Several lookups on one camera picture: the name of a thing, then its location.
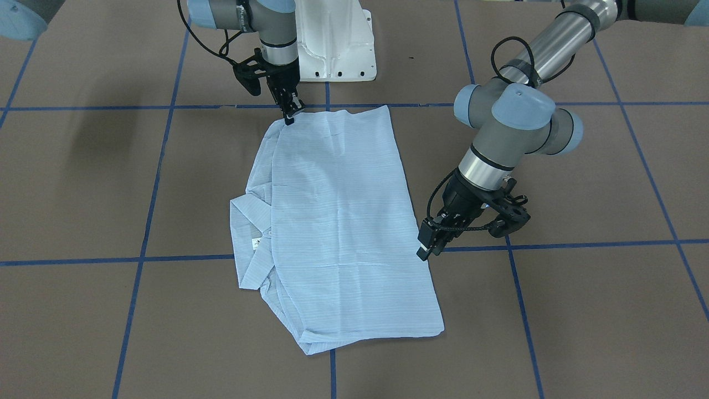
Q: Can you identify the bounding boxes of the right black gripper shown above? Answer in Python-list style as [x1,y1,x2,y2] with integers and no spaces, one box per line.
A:
[266,62,305,126]

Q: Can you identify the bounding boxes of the light blue button shirt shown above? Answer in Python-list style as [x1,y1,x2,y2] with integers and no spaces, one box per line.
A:
[230,106,445,355]

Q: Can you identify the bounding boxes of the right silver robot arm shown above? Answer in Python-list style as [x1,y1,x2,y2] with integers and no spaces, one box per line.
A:
[1,1,304,125]

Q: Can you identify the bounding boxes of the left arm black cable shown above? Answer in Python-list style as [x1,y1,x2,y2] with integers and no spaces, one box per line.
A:
[425,37,583,233]

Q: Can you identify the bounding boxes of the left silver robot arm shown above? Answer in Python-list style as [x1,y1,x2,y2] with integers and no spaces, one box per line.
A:
[417,1,707,260]

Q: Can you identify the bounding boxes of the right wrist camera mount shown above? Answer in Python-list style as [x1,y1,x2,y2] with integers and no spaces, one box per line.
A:
[232,48,269,96]

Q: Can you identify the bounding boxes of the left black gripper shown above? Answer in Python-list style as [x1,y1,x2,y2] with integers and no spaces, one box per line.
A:
[416,169,491,261]

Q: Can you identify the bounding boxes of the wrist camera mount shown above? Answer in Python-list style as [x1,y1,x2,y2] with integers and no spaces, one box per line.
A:
[232,48,269,96]
[488,176,530,238]

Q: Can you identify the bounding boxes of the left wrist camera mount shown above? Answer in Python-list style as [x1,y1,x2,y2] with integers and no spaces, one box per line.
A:
[488,176,530,238]

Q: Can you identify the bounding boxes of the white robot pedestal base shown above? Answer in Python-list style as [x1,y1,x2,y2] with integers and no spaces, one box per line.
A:
[295,1,377,83]

